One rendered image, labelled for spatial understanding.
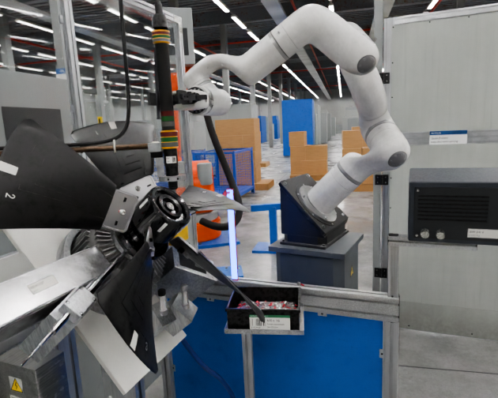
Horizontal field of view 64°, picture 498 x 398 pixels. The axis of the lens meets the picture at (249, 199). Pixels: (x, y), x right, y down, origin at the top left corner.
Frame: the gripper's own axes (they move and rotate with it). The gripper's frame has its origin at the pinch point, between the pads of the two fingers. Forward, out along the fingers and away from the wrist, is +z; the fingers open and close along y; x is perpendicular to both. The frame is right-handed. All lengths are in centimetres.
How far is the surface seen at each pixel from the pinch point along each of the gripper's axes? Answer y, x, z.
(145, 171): 5.4, -18.3, 3.6
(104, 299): -12, -35, 41
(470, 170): -73, -23, -36
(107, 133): 19.3, -8.0, 0.0
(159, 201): -4.1, -24.2, 12.4
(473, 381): -91, -148, -133
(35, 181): 9.3, -16.5, 33.1
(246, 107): 380, 46, -985
